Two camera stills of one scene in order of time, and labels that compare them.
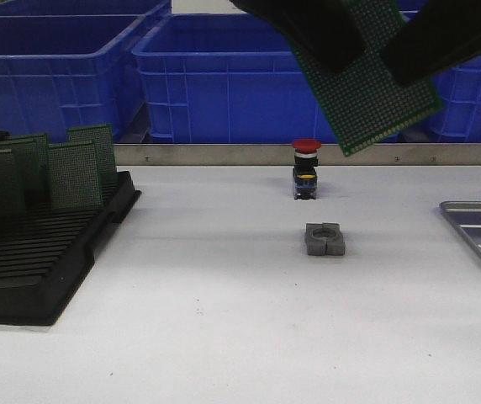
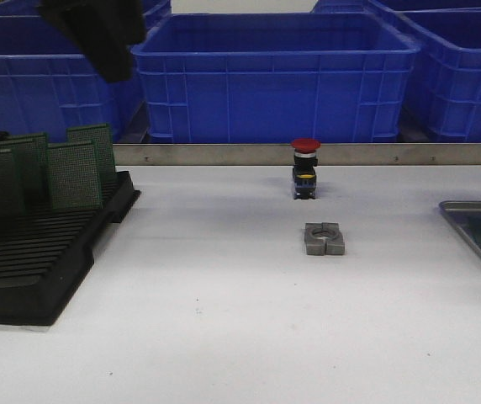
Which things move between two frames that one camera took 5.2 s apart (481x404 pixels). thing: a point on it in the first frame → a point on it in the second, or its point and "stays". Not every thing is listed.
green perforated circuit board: x=74 y=177 stays
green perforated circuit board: x=101 y=135 stays
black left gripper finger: x=326 y=29 → x=104 y=30
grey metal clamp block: x=324 y=239 stays
